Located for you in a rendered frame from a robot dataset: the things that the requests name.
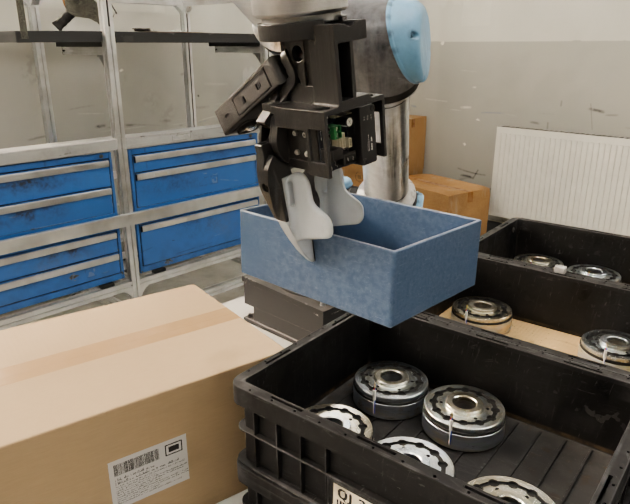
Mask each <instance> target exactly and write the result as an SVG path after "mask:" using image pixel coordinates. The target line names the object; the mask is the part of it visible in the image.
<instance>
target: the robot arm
mask: <svg viewBox="0 0 630 504"><path fill-rule="evenodd" d="M231 1H232V2H233V3H234V4H235V5H236V6H237V7H238V8H239V10H240V11H241V12H242V13H243V14H244V15H245V16H246V17H247V18H248V19H249V20H250V22H251V23H252V28H253V31H254V34H255V36H256V38H257V39H258V41H259V42H260V43H261V44H262V45H263V46H264V47H265V48H266V49H267V50H268V51H269V52H270V53H272V54H273V56H270V57H269V58H268V59H267V60H266V61H265V62H264V63H263V64H262V65H261V66H260V67H259V68H258V69H257V70H256V71H255V72H254V73H253V74H252V75H251V76H250V77H249V78H248V79H247V80H246V81H245V82H244V83H243V84H242V85H241V86H240V87H239V88H238V89H237V90H236V91H235V92H234V93H233V94H232V95H231V96H230V97H229V98H228V99H227V100H226V101H225V102H224V103H223V104H222V105H221V106H220V107H219V108H218V109H217V110H216V111H215V114H216V116H217V118H218V120H219V123H220V125H221V127H222V129H223V132H224V134H225V135H229V134H235V133H238V134H239V135H240V134H246V133H249V132H251V131H254V130H257V129H258V128H259V136H258V139H259V143H256V144H255V145H254V147H255V150H256V154H257V178H258V183H259V187H260V190H261V192H262V194H263V196H264V198H265V200H266V202H267V204H268V206H269V208H270V210H271V212H272V214H273V216H274V217H275V218H276V219H277V220H278V222H279V224H280V226H281V228H282V229H283V231H284V233H285V234H286V236H287V237H288V239H289V240H290V241H291V243H292V244H293V245H294V247H295V248H296V249H297V250H298V251H299V253H300V254H301V255H302V256H304V257H305V258H306V259H307V260H308V261H311V262H313V261H315V251H314V244H313V240H312V239H329V238H330V237H332V235H333V226H344V225H355V224H359V223H361V222H362V220H363V218H364V208H363V205H362V204H361V202H360V201H358V200H357V199H356V198H355V197H354V196H352V195H351V194H350V193H354V194H359V195H364V196H369V197H374V198H379V199H383V200H388V201H393V202H398V203H403V204H408V205H413V206H417V207H423V201H424V195H423V194H422V193H419V192H418V191H416V189H415V186H414V184H413V183H412V181H411V180H410V179H409V111H410V97H411V96H412V95H413V94H414V93H415V92H416V90H417V89H418V86H419V83H422V82H425V81H426V79H427V77H428V74H429V69H430V58H431V51H430V45H431V35H430V24H429V17H428V13H427V10H426V8H425V7H424V5H423V4H422V3H421V2H419V1H416V0H231ZM350 164H357V165H362V166H363V179H364V181H363V182H362V183H361V184H360V186H359V187H357V186H352V185H353V182H352V180H351V179H350V178H349V177H344V175H343V170H342V168H341V167H345V166H348V165H350ZM292 168H299V169H304V170H305V171H304V172H303V173H302V172H295V173H293V174H292V172H291V169H292ZM349 192H350V193H349Z"/></svg>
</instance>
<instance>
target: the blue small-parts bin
mask: <svg viewBox="0 0 630 504"><path fill-rule="evenodd" d="M349 193H350V192H349ZM350 194H351V195H352V196H354V197H355V198H356V199H357V200H358V201H360V202H361V204H362V205H363V208H364V218H363V220H362V222H361V223H359V224H355V225H344V226H333V235H332V237H330V238H329V239H312V240H313V244H314V251H315V261H313V262H311V261H308V260H307V259H306V258H305V257H304V256H302V255H301V254H300V253H299V251H298V250H297V249H296V248H295V247H294V245H293V244H292V243H291V241H290V240H289V239H288V237H287V236H286V234H285V233H284V231H283V229H282V228H281V226H280V224H279V222H278V220H277V219H276V218H275V217H274V216H273V214H272V212H271V210H270V208H269V206H268V204H263V205H259V206H254V207H249V208H245V209H241V210H240V226H241V268H242V273H245V274H247V275H250V276H253V277H255V278H258V279H261V280H263V281H266V282H269V283H271V284H274V285H277V286H279V287H282V288H285V289H287V290H290V291H293V292H295V293H298V294H301V295H303V296H306V297H309V298H311V299H314V300H317V301H319V302H322V303H325V304H327V305H330V306H333V307H335V308H338V309H341V310H343V311H346V312H349V313H351V314H354V315H357V316H359V317H362V318H365V319H367V320H370V321H373V322H375V323H378V324H381V325H383V326H386V327H389V328H391V327H393V326H395V325H397V324H399V323H401V322H403V321H405V320H407V319H409V318H411V317H413V316H415V315H417V314H419V313H421V312H423V311H425V310H427V309H428V308H430V307H432V306H434V305H436V304H438V303H440V302H442V301H444V300H446V299H448V298H450V297H452V296H454V295H456V294H458V293H460V292H462V291H463V290H465V289H467V288H469V287H471V286H473V285H475V279H476V270H477V260H478V251H479V241H480V232H481V222H482V220H480V219H476V218H471V217H466V216H461V215H456V214H451V213H447V212H442V211H437V210H432V209H427V208H422V207H417V206H413V205H408V204H403V203H398V202H393V201H388V200H383V199H379V198H374V197H369V196H364V195H359V194H354V193H350Z"/></svg>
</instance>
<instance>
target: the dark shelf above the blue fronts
mask: <svg viewBox="0 0 630 504"><path fill-rule="evenodd" d="M114 32H115V42H116V43H209V46H251V47H260V42H259V41H258V39H257V38H256V36H255V34H239V33H180V32H121V31H114ZM28 38H29V39H21V33H20V31H0V43H32V42H56V46H57V47H102V42H103V37H102V31H28Z"/></svg>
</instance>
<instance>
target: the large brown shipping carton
mask: <svg viewBox="0 0 630 504"><path fill-rule="evenodd" d="M283 349H284V348H283V347H282V346H281V345H279V344H278V343H276V342H275V341H274V340H272V339H271V338H269V337H268V336H266V335H265V334H264V333H262V332H261V331H259V330H258V329H257V328H255V327H254V326H252V325H251V324H249V323H248V322H247V321H245V320H244V319H242V318H241V317H240V316H238V315H237V314H235V313H234V312H233V311H231V310H230V309H228V308H227V307H225V306H224V305H223V304H221V303H220V302H218V301H217V300H216V299H214V298H213V297H211V296H210V295H208V294H207V293H206V292H204V291H203V290H201V289H200V288H199V287H197V286H196V285H194V284H192V285H187V286H183V287H179V288H175V289H171V290H167V291H163V292H158V293H154V294H150V295H146V296H142V297H138V298H133V299H129V300H125V301H121V302H117V303H113V304H108V305H104V306H100V307H96V308H92V309H88V310H83V311H79V312H75V313H71V314H67V315H63V316H58V317H54V318H50V319H46V320H42V321H38V322H34V323H29V324H25V325H21V326H17V327H13V328H9V329H4V330H0V504H216V503H218V502H220V501H223V500H225V499H227V498H229V497H231V496H233V495H235V494H237V493H239V492H242V491H244V490H246V489H248V487H247V486H246V485H244V484H242V483H241V482H240V481H239V479H238V472H237V458H238V455H239V453H240V452H241V451H242V450H243V449H244V448H246V438H245V432H243V431H241V430H240V429H239V422H240V421H241V420H242V419H243V418H245V412H244V408H243V407H241V406H239V405H237V404H236V403H235V402H234V395H233V380H234V378H235V377H236V376H237V375H239V374H241V373H242V372H244V371H246V370H248V369H249V368H251V367H253V366H255V365H256V364H258V363H260V362H262V361H263V360H265V359H267V358H269V357H270V356H272V355H274V354H276V353H277V352H279V351H281V350H283Z"/></svg>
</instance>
